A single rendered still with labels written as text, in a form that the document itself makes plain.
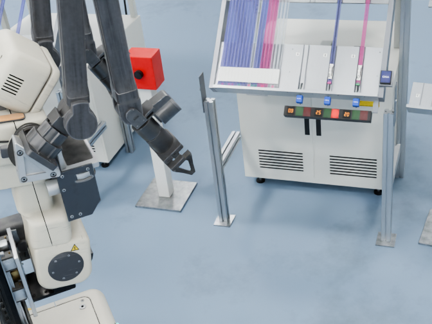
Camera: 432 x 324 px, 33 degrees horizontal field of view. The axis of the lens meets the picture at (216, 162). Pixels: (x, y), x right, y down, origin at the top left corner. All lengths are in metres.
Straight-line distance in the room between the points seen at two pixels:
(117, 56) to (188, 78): 2.98
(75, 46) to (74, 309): 1.24
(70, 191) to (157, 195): 1.63
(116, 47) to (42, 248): 0.66
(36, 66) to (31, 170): 0.26
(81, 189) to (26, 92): 0.31
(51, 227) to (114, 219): 1.47
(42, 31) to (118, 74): 0.44
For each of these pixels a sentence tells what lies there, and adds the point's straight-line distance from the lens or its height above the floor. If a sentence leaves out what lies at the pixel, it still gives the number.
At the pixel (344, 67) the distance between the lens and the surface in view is 2.87.
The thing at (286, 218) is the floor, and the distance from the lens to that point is 3.36.
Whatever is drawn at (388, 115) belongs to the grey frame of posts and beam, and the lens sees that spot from 2.87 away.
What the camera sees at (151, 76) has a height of 0.69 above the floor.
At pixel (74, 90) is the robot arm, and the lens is 1.73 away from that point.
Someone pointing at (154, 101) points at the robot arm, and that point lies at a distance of 1.83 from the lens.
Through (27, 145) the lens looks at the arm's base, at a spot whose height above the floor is 1.22.
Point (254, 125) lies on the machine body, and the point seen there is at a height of 0.36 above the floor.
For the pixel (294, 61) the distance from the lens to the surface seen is 2.91.
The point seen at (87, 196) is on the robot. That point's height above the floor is 0.95.
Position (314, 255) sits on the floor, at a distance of 3.15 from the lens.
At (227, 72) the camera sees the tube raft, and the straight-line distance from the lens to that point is 2.96.
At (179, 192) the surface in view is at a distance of 3.59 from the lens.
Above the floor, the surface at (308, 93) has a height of 0.72.
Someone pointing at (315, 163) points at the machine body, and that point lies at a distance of 3.40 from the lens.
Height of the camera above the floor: 2.06
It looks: 33 degrees down
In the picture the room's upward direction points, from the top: 7 degrees counter-clockwise
